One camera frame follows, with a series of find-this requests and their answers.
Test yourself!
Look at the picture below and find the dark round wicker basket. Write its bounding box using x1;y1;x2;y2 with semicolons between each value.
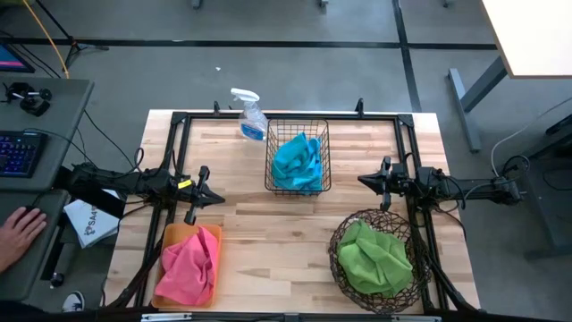
328;208;433;314

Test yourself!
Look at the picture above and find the orange plastic tray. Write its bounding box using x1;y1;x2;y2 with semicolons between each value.
150;222;223;310

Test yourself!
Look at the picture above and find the black wire rectangular basket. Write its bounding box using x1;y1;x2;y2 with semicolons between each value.
263;117;332;197

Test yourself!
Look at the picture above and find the white cable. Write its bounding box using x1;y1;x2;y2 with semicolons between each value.
490;96;572;179

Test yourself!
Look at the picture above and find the grey table leg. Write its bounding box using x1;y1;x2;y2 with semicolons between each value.
448;55;509;154

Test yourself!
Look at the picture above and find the pink microfiber towel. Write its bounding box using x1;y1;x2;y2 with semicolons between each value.
154;241;215;308
161;225;220;287

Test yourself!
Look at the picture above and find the black cable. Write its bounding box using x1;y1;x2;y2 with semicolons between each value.
82;109;145;174

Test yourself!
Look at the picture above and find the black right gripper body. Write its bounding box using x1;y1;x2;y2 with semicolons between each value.
380;156;410;212

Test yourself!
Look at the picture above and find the black aluminium rig frame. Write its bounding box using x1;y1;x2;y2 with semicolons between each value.
105;110;482;322

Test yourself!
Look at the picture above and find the green microfiber towel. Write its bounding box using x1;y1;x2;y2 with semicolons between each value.
336;218;415;299

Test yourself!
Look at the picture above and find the black equipment stand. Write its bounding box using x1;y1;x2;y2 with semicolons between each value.
522;111;572;260

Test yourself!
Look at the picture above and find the clear spray bottle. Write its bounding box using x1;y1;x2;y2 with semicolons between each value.
230;87;269;142

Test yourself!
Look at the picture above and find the white table top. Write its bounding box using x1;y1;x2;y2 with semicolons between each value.
481;0;572;80

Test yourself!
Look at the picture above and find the computer monitor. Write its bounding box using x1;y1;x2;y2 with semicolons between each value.
0;42;36;74

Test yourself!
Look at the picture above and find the teal microfiber towel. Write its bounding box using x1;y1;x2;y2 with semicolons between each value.
290;131;324;174
272;167;324;194
271;142;309;180

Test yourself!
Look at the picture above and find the yellow cable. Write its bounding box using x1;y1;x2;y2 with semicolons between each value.
21;0;71;80

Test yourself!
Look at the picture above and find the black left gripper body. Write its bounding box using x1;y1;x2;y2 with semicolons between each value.
177;165;211;225

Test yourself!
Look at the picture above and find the grey side desk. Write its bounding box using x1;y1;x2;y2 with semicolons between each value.
0;76;96;193

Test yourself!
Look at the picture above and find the black tripod stand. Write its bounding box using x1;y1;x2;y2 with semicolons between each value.
34;0;110;69

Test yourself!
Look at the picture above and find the black clamp mount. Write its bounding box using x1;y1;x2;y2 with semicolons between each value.
3;81;54;118

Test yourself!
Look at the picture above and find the grey desk panel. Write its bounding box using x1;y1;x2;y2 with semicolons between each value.
0;190;72;301

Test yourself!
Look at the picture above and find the white paper booklet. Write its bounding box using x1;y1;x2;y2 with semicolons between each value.
63;190;122;250

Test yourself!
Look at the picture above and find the backlit black keyboard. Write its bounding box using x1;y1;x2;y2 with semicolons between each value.
0;130;48;179

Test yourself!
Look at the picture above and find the person's shoe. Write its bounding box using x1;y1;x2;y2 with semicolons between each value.
61;290;86;313

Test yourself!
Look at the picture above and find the person's hand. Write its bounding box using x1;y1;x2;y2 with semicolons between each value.
0;206;48;273

